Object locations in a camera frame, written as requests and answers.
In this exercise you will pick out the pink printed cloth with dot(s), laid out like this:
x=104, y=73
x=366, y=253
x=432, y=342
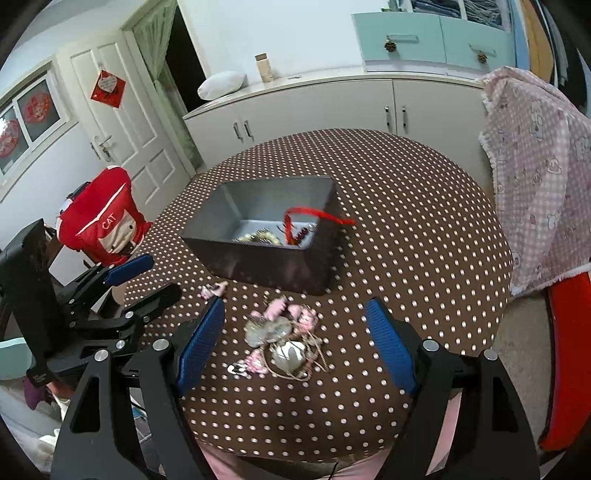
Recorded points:
x=540, y=184

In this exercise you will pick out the grey metal box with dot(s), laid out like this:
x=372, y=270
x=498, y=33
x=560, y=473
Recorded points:
x=258, y=272

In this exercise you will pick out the row of dark hanging clothes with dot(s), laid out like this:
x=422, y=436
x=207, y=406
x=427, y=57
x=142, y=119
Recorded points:
x=570, y=55

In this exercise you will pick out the teal drawer unit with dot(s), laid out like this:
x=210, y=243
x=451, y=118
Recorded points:
x=369, y=46

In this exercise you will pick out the light blue hanging garment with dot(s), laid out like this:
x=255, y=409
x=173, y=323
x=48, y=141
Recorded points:
x=519, y=32

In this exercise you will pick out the plain pink cloth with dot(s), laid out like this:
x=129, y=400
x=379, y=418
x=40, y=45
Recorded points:
x=369, y=461

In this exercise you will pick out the pink hair clip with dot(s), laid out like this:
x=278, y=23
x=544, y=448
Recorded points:
x=214, y=290

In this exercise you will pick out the pink bow clip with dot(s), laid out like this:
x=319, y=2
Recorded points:
x=256, y=364

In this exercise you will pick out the red paper cut decoration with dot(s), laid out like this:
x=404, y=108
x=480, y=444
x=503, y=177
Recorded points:
x=39, y=106
x=9, y=138

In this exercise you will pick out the light teal stool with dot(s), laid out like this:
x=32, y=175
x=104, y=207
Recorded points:
x=14, y=357

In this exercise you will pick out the folded blue jeans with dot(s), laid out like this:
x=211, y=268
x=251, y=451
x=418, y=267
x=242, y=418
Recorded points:
x=434, y=7

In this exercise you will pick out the white sideboard cabinet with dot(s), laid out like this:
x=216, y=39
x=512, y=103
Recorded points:
x=323, y=106

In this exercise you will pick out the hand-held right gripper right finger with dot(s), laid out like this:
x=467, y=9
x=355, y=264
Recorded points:
x=392, y=350

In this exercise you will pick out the tall beige jar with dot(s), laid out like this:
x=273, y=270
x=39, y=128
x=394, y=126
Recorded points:
x=264, y=69

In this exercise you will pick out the pinecone drawer ornament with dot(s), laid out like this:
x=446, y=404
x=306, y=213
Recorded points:
x=482, y=57
x=390, y=46

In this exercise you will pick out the folded grey clothes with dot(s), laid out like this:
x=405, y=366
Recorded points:
x=485, y=14

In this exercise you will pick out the pink flower ornament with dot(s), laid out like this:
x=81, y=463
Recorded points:
x=276, y=308
x=305, y=318

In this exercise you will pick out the tan hanging coat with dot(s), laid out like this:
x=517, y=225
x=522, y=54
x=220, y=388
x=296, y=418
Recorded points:
x=538, y=37

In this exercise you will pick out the white panel door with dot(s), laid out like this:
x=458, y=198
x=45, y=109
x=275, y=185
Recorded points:
x=134, y=138

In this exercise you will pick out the green curtain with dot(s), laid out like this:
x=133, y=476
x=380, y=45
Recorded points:
x=171, y=92

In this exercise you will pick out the white framed window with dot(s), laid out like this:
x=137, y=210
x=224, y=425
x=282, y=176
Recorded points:
x=64, y=124

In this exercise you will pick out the white stuffed bag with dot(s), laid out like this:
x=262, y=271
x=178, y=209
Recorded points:
x=220, y=86

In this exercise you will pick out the white cloth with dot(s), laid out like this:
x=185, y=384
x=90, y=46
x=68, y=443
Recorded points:
x=27, y=434

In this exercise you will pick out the red diamond door decoration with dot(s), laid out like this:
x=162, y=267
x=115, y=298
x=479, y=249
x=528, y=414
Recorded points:
x=108, y=90

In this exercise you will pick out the black device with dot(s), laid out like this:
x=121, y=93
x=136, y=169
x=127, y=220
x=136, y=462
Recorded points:
x=77, y=193

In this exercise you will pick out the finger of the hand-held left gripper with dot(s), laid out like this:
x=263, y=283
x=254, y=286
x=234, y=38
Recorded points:
x=157, y=300
x=131, y=270

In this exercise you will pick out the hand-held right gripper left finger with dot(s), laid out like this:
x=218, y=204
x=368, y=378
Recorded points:
x=198, y=350

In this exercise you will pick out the red CAT bag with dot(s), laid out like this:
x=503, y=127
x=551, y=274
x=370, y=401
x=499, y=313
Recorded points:
x=106, y=221

